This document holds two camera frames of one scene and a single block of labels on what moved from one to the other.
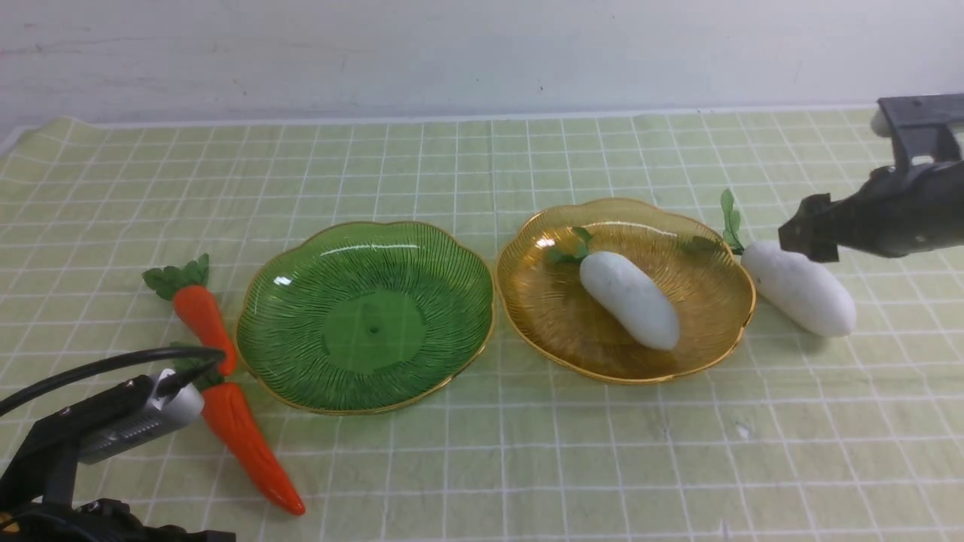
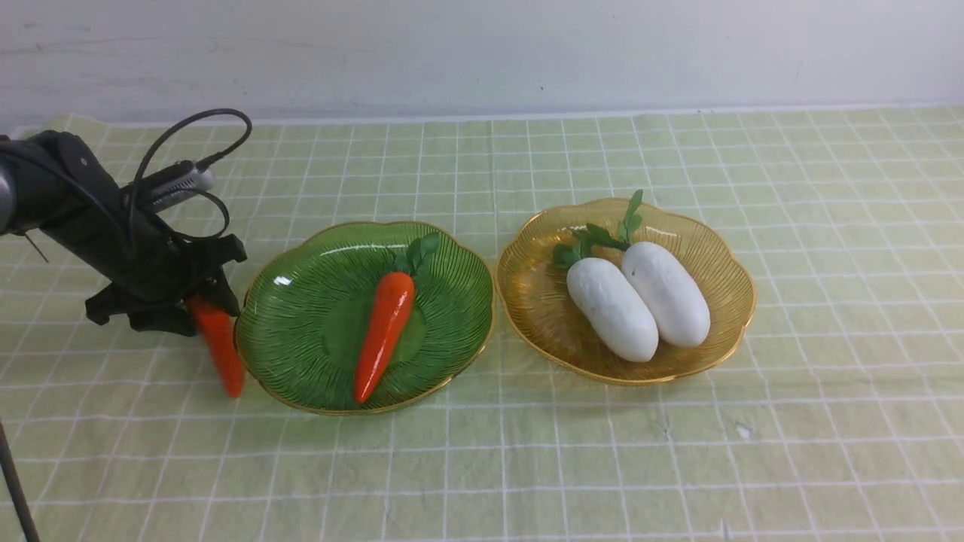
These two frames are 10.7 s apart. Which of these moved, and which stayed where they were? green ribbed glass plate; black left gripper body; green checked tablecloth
Moved: black left gripper body
Stayed: green checked tablecloth; green ribbed glass plate
